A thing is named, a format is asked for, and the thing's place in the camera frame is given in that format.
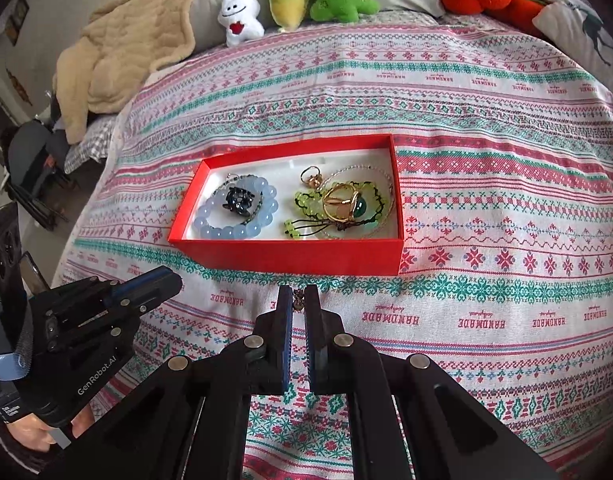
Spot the black beaded ornament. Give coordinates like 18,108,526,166
221,187,260,219

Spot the person's left forearm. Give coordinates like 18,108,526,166
0,410,52,478

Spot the wall picture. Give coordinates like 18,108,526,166
5,0,30,44

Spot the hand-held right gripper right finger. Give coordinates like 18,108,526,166
304,285,560,480

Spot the lime green bead bracelet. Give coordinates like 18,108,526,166
285,182,395,241

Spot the black chair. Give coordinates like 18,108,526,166
1,120,72,233

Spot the pale blue bead bracelet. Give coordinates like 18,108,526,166
193,174,280,241

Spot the white deer print pillow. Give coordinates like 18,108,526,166
531,0,613,107

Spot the printed blanket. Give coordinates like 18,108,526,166
51,10,613,466

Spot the red jewelry box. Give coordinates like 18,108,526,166
167,133,405,277

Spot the person's left hand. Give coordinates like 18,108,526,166
11,402,94,461

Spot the white plush toy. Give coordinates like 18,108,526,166
217,0,265,48

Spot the beige quilted blanket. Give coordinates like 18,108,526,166
54,0,210,145

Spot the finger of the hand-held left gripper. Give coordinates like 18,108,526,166
85,266,170,307
106,270,183,332

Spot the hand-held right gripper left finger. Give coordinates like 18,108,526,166
61,285,293,480

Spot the checkered bed sheet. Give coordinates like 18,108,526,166
64,114,125,176

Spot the gold ring with green gem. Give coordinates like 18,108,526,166
323,183,375,224

